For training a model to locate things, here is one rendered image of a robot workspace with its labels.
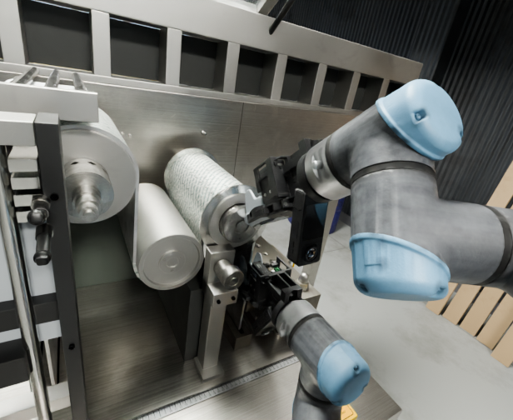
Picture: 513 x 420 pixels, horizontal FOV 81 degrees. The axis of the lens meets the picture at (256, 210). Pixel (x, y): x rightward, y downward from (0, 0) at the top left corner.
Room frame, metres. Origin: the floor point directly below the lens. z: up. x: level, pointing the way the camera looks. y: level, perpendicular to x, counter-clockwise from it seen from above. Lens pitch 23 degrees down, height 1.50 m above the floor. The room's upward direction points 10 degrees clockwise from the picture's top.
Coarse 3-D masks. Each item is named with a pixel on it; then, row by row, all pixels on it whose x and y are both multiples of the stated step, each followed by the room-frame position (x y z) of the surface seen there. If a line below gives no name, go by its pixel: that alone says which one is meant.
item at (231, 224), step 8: (232, 208) 0.50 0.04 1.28; (240, 208) 0.50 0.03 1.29; (224, 216) 0.49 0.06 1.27; (232, 216) 0.49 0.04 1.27; (240, 216) 0.50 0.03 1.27; (224, 224) 0.48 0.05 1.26; (232, 224) 0.49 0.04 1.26; (240, 224) 0.50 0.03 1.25; (224, 232) 0.49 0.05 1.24; (232, 232) 0.49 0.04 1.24; (240, 232) 0.51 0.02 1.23; (248, 232) 0.51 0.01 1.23; (232, 240) 0.50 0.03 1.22; (240, 240) 0.50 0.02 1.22
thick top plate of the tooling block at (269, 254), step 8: (256, 240) 0.86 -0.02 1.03; (264, 240) 0.87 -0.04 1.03; (256, 248) 0.80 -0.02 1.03; (264, 248) 0.81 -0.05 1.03; (272, 248) 0.82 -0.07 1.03; (264, 256) 0.77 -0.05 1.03; (272, 256) 0.78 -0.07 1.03; (280, 256) 0.78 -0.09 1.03; (280, 264) 0.74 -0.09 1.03; (288, 264) 0.75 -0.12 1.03; (296, 272) 0.71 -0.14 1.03; (312, 288) 0.65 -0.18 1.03; (304, 296) 0.62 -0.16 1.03; (312, 296) 0.62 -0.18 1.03; (320, 296) 0.64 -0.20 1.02; (312, 304) 0.63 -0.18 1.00; (256, 312) 0.58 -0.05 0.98
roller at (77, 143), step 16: (80, 128) 0.40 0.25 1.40; (64, 144) 0.38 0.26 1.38; (80, 144) 0.39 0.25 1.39; (96, 144) 0.40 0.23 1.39; (112, 144) 0.41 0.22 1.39; (64, 160) 0.38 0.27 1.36; (96, 160) 0.40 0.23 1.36; (112, 160) 0.41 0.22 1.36; (128, 160) 0.42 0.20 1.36; (112, 176) 0.41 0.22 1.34; (128, 176) 0.42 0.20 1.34; (128, 192) 0.42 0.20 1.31; (112, 208) 0.41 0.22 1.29
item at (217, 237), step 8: (224, 200) 0.50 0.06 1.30; (232, 200) 0.51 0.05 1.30; (240, 200) 0.52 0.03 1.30; (216, 208) 0.49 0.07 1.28; (224, 208) 0.50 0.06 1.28; (216, 216) 0.49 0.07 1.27; (216, 224) 0.49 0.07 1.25; (216, 232) 0.49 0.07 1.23; (216, 240) 0.50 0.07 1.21; (224, 240) 0.51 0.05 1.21; (248, 240) 0.54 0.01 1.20
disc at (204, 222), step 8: (240, 184) 0.52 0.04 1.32; (224, 192) 0.50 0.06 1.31; (232, 192) 0.51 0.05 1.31; (240, 192) 0.52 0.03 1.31; (256, 192) 0.54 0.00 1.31; (216, 200) 0.49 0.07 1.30; (208, 208) 0.49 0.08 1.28; (208, 216) 0.49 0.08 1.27; (200, 224) 0.48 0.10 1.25; (208, 224) 0.49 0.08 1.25; (264, 224) 0.56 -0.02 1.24; (200, 232) 0.48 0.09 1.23; (208, 232) 0.49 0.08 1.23; (256, 232) 0.55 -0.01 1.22; (208, 240) 0.49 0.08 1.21; (240, 248) 0.53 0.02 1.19
